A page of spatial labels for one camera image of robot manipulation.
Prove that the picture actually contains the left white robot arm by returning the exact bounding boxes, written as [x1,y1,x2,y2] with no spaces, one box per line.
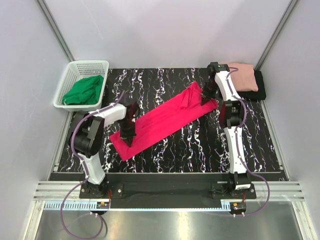
[69,102,140,198]

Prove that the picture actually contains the black marble table mat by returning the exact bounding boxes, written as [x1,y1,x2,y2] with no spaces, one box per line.
[51,67,288,174]

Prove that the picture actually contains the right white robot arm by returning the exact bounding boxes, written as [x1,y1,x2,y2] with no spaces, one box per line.
[201,62,251,199]

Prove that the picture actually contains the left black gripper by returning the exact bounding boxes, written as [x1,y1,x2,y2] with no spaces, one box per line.
[119,118,137,148]

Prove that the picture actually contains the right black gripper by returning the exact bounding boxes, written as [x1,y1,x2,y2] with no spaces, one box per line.
[200,79,217,106]

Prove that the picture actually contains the red t-shirt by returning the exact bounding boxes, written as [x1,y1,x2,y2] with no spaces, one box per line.
[109,82,218,161]

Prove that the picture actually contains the folded pink t-shirt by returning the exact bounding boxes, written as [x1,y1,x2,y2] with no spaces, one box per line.
[228,62,259,92]

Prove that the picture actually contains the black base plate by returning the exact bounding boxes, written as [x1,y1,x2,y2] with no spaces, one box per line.
[79,173,256,211]

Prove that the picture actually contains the folded black t-shirt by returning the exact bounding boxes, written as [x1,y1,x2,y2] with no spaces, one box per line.
[237,70,267,102]

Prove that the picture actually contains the white plastic basket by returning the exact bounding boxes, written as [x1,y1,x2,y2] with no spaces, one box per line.
[53,60,110,112]

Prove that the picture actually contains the green t-shirt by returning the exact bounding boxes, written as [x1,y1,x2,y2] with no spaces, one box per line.
[62,75,104,106]

